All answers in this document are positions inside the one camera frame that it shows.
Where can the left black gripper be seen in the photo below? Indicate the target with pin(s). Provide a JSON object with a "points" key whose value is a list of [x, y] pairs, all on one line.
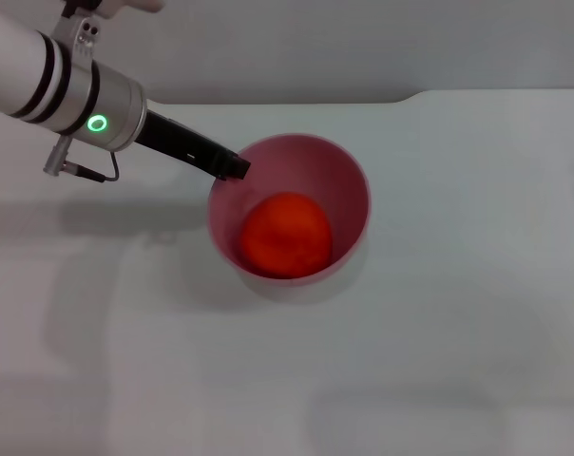
{"points": [[182, 142]]}

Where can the orange plush fruit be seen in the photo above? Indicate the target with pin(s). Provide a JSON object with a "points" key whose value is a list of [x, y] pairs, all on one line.
{"points": [[287, 237]]}

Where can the pink bowl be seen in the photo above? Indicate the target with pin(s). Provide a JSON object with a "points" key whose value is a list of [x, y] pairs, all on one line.
{"points": [[353, 199]]}

